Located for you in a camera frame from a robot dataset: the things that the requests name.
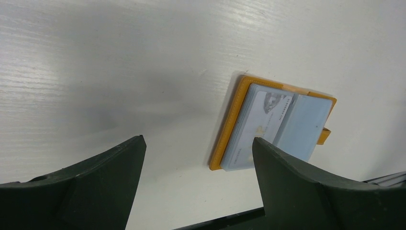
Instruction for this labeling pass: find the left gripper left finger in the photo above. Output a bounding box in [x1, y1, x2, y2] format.
[0, 136, 147, 230]

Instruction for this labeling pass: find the yellow leather card holder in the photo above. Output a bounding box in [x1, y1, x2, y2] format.
[209, 75, 337, 171]

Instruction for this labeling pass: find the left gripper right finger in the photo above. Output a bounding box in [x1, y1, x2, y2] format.
[252, 138, 406, 230]

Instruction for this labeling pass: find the silver credit card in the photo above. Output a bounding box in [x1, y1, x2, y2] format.
[222, 91, 293, 171]

